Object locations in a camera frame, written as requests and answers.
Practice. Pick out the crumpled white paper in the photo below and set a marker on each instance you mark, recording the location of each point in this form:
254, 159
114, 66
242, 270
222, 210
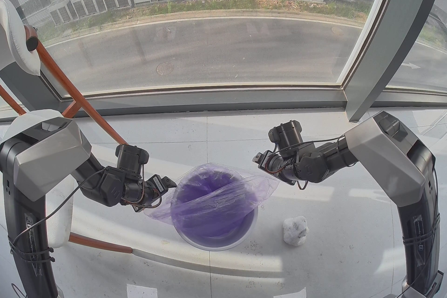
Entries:
296, 231

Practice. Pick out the white chair with wooden legs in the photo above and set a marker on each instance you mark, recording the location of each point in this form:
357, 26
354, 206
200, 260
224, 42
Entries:
21, 45

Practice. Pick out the window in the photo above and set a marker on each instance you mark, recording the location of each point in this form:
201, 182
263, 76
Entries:
223, 45

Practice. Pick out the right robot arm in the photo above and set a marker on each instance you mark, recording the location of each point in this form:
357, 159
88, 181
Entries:
384, 157

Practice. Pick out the purple plastic bag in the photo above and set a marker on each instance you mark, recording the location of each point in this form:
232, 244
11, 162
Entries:
209, 192

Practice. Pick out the grey trash bin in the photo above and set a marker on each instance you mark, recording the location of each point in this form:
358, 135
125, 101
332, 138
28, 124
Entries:
249, 228

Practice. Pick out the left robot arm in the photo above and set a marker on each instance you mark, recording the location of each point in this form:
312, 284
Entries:
45, 157

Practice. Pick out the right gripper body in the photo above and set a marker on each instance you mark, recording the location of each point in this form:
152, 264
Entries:
283, 167

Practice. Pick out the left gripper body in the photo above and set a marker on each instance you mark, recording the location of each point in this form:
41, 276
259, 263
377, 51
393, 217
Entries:
143, 192

